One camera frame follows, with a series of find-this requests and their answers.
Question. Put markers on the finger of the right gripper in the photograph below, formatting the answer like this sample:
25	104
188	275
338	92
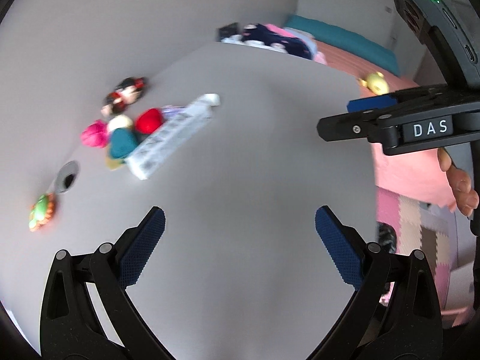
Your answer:
350	126
371	103

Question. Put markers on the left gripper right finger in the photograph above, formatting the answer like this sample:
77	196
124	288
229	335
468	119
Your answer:
394	311

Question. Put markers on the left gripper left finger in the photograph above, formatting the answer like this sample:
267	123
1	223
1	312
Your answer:
86	312

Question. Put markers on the white barcode carton box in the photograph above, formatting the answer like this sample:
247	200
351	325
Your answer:
161	144

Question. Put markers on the pink dinosaur toy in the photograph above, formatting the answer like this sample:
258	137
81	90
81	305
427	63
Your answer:
95	135

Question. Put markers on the teal base figurine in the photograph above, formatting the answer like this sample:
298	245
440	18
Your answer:
122	141

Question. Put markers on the red heart plush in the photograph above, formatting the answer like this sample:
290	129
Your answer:
149	121

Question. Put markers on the black bag trash bin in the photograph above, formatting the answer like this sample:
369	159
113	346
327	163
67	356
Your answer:
386	238

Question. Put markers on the person's right hand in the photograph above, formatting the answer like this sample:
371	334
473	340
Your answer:
467	199

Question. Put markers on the yellow plush duck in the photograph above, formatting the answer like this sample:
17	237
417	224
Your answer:
376	83

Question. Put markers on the teal pillow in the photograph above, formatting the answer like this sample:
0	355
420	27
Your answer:
349	41

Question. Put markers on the foam puzzle floor mat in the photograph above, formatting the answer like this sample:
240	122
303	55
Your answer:
443	235

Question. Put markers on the white crumpled clothes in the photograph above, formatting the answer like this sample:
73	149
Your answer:
236	39

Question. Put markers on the green orange turtle toy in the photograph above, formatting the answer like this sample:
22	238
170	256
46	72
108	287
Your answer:
41	212

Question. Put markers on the dark navy patterned garment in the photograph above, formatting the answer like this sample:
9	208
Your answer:
293	45

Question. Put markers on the red dress doll figurine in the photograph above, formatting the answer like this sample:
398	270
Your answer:
126	93

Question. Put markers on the silver desk cable grommet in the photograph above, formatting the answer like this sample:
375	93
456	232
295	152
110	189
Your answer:
66	177

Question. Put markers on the black wall socket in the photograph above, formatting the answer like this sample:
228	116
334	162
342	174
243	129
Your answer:
227	31

